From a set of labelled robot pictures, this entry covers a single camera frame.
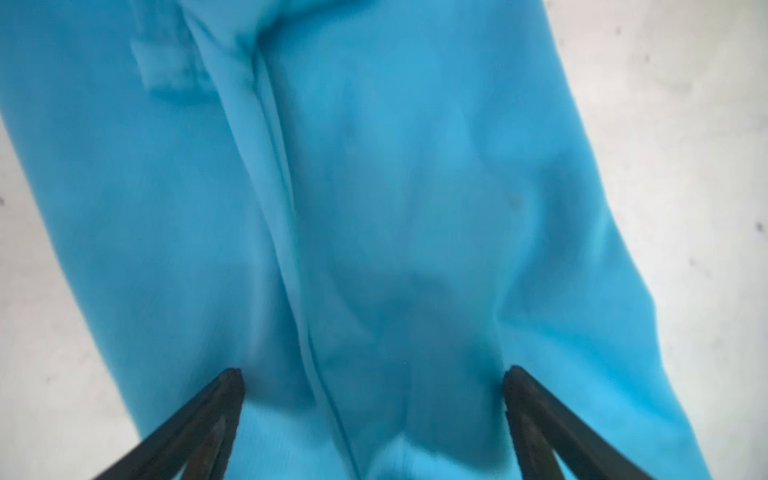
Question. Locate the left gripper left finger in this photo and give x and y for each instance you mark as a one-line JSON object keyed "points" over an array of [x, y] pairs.
{"points": [[195, 443]]}

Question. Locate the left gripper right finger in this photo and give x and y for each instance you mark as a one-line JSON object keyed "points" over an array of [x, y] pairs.
{"points": [[546, 432]]}

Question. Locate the blue t-shirt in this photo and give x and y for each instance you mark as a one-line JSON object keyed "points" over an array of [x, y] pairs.
{"points": [[371, 208]]}

